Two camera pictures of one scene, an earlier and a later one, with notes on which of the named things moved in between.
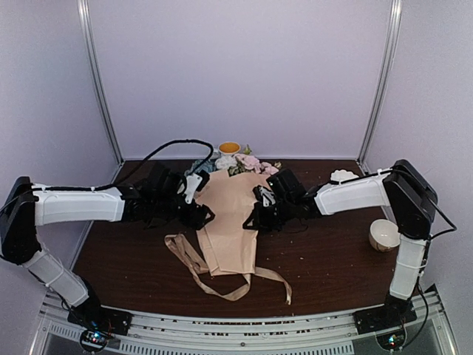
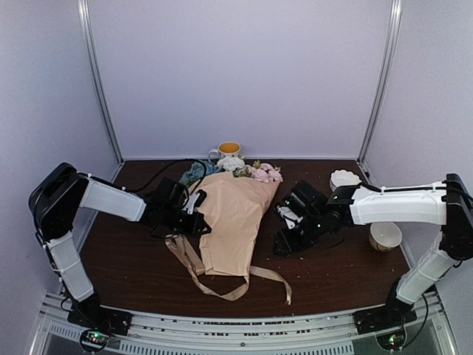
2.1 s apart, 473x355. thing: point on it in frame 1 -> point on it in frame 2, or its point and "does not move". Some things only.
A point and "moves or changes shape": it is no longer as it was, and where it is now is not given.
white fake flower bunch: [225, 161] moves or changes shape
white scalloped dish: [341, 175] does not move
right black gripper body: [274, 218] -> [309, 237]
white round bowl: [383, 235] does not move
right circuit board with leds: [392, 341] does not move
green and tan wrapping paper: [230, 248] does not move
